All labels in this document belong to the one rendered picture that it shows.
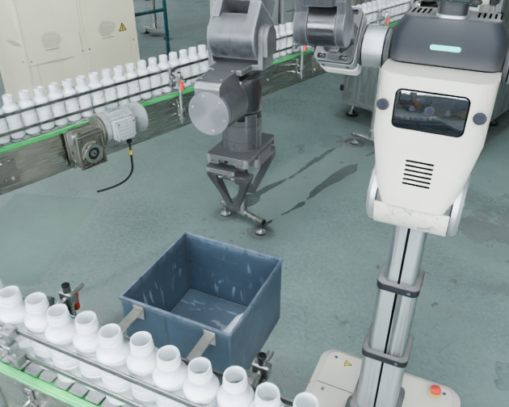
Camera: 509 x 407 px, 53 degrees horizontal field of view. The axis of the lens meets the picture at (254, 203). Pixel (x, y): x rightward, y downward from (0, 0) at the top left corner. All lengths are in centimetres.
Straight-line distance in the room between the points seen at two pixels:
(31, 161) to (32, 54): 252
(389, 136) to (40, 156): 145
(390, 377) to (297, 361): 88
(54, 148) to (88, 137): 15
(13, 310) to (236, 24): 69
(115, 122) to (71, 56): 269
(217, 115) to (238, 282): 94
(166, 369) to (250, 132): 41
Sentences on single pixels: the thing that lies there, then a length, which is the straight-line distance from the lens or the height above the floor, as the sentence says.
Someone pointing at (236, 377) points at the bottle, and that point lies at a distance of 87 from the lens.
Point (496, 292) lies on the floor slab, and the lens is 301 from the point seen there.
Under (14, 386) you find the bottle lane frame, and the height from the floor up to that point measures 95.
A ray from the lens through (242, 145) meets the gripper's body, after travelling 73.
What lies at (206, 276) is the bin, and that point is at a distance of 158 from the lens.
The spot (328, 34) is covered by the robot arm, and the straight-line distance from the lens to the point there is 103.
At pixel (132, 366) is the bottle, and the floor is 112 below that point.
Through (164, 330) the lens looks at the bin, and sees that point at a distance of 132.
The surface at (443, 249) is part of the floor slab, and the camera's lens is 322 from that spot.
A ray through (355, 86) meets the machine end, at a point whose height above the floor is 31.
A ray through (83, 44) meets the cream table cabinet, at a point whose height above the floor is 68.
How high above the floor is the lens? 181
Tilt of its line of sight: 32 degrees down
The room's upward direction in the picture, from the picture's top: straight up
